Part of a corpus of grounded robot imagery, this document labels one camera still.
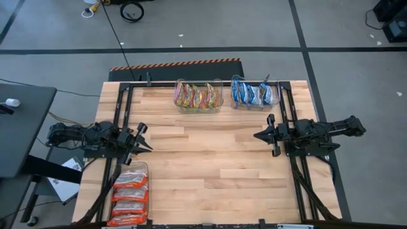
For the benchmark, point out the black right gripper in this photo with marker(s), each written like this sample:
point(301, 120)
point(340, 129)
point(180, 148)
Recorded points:
point(281, 135)

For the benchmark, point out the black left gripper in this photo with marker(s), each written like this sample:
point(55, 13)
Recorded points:
point(128, 140)

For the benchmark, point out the yellow-pink snack packet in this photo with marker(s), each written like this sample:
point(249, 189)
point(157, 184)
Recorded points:
point(211, 95)

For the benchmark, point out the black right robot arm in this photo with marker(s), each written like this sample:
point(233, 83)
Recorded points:
point(330, 127)

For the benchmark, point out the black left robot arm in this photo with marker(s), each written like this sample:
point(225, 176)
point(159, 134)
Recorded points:
point(73, 135)

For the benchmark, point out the clear plastic bin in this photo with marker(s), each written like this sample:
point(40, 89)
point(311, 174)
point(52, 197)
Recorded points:
point(254, 109)
point(133, 165)
point(198, 111)

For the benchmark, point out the silver aluminium extrusion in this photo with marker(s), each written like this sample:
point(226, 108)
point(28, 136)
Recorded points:
point(119, 227)
point(295, 226)

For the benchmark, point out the white paper sheet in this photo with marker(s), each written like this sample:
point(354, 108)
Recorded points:
point(63, 187)

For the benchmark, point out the black hazard-striped floor mat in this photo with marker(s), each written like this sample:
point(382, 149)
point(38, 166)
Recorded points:
point(190, 71)

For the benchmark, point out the black desk leg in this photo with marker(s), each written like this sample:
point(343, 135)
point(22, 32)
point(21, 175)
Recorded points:
point(51, 168)

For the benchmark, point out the dark grey desk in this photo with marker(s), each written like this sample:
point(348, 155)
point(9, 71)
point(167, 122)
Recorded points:
point(22, 136)

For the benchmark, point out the small white device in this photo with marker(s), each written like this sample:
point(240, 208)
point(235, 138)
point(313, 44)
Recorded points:
point(12, 102)

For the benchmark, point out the white and yellow plug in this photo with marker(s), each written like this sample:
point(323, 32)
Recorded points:
point(90, 9)

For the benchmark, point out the black equipment box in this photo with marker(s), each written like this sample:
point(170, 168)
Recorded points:
point(389, 9)
point(395, 30)

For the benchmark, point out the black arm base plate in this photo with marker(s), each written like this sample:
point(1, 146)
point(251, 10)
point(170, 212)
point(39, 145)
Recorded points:
point(314, 150)
point(101, 155)

